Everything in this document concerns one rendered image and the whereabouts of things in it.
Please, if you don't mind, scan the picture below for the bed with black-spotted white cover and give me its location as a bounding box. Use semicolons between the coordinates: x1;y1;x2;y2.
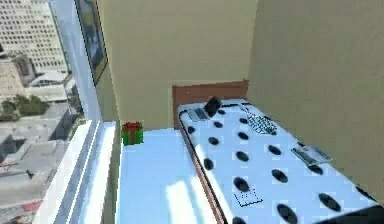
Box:
171;79;384;224

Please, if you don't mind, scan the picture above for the open grey laptop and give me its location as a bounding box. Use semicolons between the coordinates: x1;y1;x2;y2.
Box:
186;96;223;122

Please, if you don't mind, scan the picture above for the black-and-white patterned pillow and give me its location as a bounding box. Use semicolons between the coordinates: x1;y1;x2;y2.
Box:
247;113;279;136

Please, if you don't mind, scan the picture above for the white dotted sheet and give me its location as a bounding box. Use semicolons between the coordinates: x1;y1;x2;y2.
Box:
233;188;264;208

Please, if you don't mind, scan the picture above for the large glass window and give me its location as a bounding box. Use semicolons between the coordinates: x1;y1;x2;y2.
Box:
0;0;117;224

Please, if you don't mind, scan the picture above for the dark framed painting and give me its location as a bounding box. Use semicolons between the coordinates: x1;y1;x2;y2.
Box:
74;0;109;87

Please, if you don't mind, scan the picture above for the green gift box red ribbon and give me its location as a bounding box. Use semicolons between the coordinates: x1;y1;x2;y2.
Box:
120;121;145;147

